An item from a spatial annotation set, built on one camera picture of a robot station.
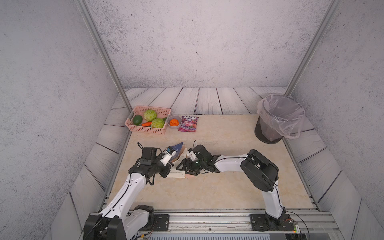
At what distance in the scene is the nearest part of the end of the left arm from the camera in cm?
60

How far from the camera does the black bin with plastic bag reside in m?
0.86

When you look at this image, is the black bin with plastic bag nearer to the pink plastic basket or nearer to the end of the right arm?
the end of the right arm

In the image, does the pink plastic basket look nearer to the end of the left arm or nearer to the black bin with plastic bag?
the end of the left arm
